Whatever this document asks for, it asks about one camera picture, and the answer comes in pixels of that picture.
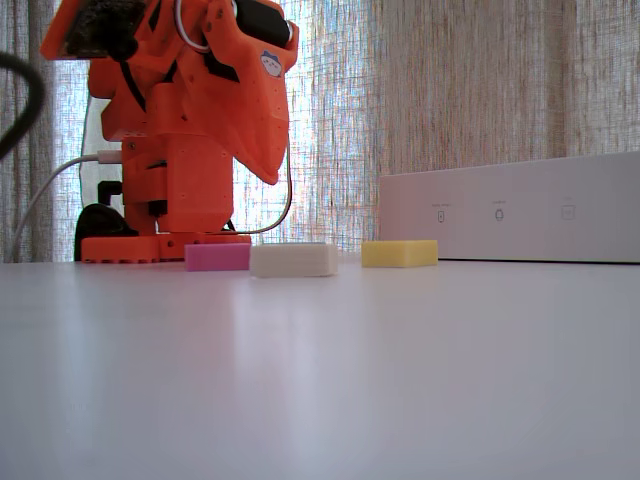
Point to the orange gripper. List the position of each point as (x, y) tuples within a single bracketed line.
[(252, 107)]

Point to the yellow cuboid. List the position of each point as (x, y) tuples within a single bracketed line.
[(400, 253)]

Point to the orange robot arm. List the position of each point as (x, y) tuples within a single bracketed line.
[(200, 185)]

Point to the pink cuboid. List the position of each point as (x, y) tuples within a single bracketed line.
[(215, 257)]

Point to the white cuboid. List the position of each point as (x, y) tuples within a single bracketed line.
[(292, 261)]

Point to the white cardboard bin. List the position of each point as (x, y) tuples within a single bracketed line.
[(525, 230)]

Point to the white fabric sheet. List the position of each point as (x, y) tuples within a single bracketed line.
[(95, 130)]

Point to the black table clamp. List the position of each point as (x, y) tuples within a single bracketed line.
[(102, 225)]

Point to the beige woven curtain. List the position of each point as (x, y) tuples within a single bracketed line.
[(450, 100)]

